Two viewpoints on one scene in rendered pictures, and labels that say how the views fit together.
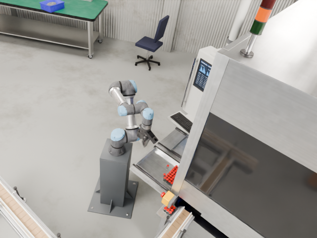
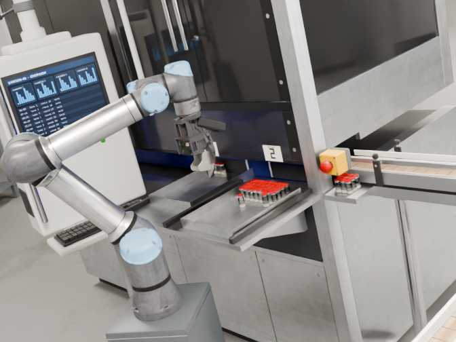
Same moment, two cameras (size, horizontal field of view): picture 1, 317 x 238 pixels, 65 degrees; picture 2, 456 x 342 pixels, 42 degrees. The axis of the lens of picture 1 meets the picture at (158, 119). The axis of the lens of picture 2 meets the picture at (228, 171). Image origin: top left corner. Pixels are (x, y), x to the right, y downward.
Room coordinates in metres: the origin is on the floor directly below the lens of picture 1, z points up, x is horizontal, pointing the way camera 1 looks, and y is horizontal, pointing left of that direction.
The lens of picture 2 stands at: (0.67, 1.69, 1.66)
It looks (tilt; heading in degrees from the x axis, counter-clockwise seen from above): 18 degrees down; 290
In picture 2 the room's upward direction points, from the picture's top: 14 degrees counter-clockwise
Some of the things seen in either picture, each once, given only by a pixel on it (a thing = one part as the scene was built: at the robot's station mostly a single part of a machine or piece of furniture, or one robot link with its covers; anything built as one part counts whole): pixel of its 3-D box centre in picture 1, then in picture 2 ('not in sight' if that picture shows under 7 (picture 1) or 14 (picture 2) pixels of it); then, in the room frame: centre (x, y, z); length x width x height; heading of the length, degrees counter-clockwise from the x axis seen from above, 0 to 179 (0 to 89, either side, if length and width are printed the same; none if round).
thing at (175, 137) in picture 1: (177, 161); (219, 203); (1.41, -0.23, 0.87); 0.70 x 0.48 x 0.02; 150
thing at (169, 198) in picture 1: (168, 199); (334, 161); (0.95, -0.18, 1.00); 0.08 x 0.07 x 0.07; 60
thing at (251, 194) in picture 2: (170, 173); (258, 195); (1.24, -0.18, 0.90); 0.18 x 0.02 x 0.05; 149
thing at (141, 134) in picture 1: (144, 131); (192, 133); (1.32, 0.08, 1.24); 0.09 x 0.08 x 0.12; 60
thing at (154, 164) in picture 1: (162, 167); (241, 207); (1.29, -0.11, 0.90); 0.34 x 0.26 x 0.04; 59
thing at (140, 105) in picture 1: (140, 108); (148, 91); (1.39, 0.14, 1.39); 0.11 x 0.11 x 0.08; 30
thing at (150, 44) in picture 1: (150, 41); not in sight; (4.46, 0.44, 0.47); 0.55 x 0.52 x 0.94; 93
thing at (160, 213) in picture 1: (169, 213); (351, 191); (0.92, -0.21, 0.87); 0.14 x 0.13 x 0.02; 60
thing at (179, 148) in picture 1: (194, 152); (201, 185); (1.52, -0.38, 0.90); 0.34 x 0.26 x 0.04; 60
